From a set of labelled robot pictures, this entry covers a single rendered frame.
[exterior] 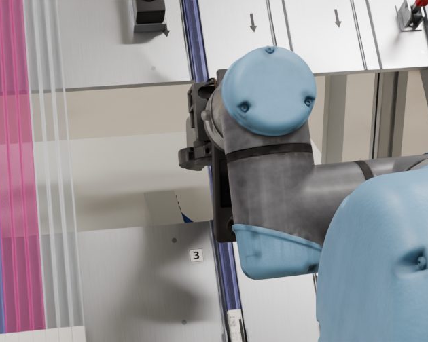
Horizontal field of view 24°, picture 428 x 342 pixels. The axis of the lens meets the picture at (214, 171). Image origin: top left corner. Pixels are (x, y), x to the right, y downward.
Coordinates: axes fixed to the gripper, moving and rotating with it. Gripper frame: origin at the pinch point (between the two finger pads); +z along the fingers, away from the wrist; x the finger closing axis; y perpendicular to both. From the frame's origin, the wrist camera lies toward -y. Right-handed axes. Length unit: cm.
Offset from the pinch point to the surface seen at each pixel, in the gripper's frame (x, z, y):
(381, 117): -32.3, 32.1, 9.4
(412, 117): -116, 236, 41
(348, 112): -94, 243, 45
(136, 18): 7.2, 2.8, 18.8
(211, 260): 1.5, -2.0, -10.9
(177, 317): 6.1, -3.6, -16.9
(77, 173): 14, 67, 8
